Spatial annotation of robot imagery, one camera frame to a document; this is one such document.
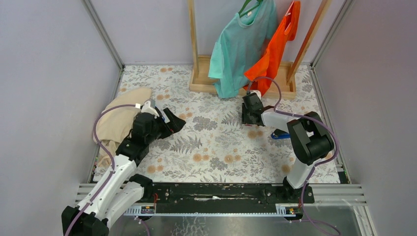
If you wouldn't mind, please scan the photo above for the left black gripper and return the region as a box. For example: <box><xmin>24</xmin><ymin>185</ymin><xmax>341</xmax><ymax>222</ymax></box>
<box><xmin>146</xmin><ymin>108</ymin><xmax>186</xmax><ymax>145</ymax></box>

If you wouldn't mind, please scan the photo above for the blue stapler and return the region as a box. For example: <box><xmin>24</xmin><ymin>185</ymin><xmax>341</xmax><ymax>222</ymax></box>
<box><xmin>271</xmin><ymin>129</ymin><xmax>290</xmax><ymax>140</ymax></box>

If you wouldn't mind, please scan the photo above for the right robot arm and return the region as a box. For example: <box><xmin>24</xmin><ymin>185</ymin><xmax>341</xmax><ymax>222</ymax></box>
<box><xmin>242</xmin><ymin>93</ymin><xmax>337</xmax><ymax>203</ymax></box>

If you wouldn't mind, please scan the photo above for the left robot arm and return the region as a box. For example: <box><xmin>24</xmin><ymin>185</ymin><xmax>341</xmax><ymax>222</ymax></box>
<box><xmin>61</xmin><ymin>106</ymin><xmax>186</xmax><ymax>236</ymax></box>

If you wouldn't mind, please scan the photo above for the floral table mat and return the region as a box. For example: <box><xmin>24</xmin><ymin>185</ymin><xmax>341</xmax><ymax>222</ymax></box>
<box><xmin>92</xmin><ymin>64</ymin><xmax>341</xmax><ymax>184</ymax></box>

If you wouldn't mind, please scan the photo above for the orange t-shirt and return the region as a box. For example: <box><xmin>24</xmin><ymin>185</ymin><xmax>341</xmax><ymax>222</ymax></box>
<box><xmin>244</xmin><ymin>0</ymin><xmax>301</xmax><ymax>96</ymax></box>

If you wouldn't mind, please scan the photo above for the wooden clothes rack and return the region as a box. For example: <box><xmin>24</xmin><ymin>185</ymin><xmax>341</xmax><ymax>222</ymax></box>
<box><xmin>187</xmin><ymin>0</ymin><xmax>332</xmax><ymax>100</ymax></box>

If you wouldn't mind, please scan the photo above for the beige cloth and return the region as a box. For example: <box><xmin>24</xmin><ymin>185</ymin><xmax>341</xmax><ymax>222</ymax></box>
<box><xmin>93</xmin><ymin>87</ymin><xmax>152</xmax><ymax>156</ymax></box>

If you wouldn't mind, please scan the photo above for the teal t-shirt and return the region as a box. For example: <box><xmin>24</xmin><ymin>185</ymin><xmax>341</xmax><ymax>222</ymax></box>
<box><xmin>208</xmin><ymin>0</ymin><xmax>279</xmax><ymax>98</ymax></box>

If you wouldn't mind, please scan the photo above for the green hanger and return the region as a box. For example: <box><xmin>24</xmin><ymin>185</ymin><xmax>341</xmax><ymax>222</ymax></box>
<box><xmin>238</xmin><ymin>0</ymin><xmax>263</xmax><ymax>17</ymax></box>

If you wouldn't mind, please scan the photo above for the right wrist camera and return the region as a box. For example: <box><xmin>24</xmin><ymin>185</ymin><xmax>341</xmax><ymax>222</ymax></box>
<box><xmin>249</xmin><ymin>90</ymin><xmax>262</xmax><ymax>99</ymax></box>

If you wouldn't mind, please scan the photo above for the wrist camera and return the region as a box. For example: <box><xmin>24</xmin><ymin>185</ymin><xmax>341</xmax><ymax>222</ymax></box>
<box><xmin>134</xmin><ymin>99</ymin><xmax>159</xmax><ymax>118</ymax></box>
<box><xmin>249</xmin><ymin>90</ymin><xmax>262</xmax><ymax>99</ymax></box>

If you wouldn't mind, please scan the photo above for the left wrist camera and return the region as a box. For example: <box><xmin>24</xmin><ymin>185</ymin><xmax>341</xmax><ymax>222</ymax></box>
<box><xmin>134</xmin><ymin>99</ymin><xmax>159</xmax><ymax>118</ymax></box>

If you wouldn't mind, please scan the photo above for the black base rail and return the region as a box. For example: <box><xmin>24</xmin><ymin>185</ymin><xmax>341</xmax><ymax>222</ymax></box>
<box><xmin>137</xmin><ymin>182</ymin><xmax>315</xmax><ymax>214</ymax></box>

